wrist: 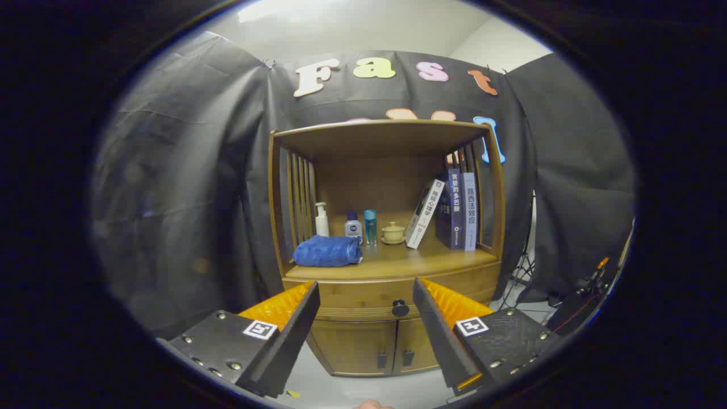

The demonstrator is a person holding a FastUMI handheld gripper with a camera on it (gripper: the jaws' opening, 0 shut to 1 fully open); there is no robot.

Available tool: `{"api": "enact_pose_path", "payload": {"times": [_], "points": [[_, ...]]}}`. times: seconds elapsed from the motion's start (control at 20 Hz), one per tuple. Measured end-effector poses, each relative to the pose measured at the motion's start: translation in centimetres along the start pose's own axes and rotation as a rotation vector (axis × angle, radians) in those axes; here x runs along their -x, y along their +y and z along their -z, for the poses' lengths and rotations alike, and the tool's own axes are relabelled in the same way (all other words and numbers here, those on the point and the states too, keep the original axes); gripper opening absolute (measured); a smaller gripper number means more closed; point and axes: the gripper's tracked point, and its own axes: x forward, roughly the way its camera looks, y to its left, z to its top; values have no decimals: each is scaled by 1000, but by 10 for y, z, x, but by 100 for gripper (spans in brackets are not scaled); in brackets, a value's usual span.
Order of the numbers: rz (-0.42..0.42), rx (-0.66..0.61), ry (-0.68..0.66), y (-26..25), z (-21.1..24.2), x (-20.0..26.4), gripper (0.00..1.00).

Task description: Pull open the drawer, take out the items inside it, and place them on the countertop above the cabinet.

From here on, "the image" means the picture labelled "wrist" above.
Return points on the black drawer knob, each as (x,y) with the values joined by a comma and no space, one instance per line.
(400,308)

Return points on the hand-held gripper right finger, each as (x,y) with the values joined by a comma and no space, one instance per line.
(440,341)

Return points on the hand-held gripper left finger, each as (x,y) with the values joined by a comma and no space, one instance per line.
(289,346)

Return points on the wooden cabinet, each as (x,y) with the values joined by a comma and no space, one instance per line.
(375,170)

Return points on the dark blue book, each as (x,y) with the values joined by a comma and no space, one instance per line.
(454,210)

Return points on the wooden drawer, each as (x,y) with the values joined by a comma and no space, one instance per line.
(363,292)

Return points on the wooden cabinet door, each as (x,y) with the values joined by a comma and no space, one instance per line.
(352,346)
(417,346)

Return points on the white pump bottle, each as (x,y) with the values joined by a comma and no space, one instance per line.
(322,226)

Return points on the clear blue bottle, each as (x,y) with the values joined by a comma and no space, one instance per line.
(370,227)

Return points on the black equipment with orange part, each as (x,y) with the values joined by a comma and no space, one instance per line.
(573,312)

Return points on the blue rolled towel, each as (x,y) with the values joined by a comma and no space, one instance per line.
(326,251)

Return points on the black backdrop cloth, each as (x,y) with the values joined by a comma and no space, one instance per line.
(187,187)

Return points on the beige lidded teacup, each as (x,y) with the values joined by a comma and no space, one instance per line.
(393,233)

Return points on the black tripod stand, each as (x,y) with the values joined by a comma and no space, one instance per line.
(528,262)

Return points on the small white bottle blue cap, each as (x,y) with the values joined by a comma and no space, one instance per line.
(353,229)

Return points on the pale lavender book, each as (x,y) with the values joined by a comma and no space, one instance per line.
(470,213)

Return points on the white spine book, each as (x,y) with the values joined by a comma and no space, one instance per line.
(427,216)

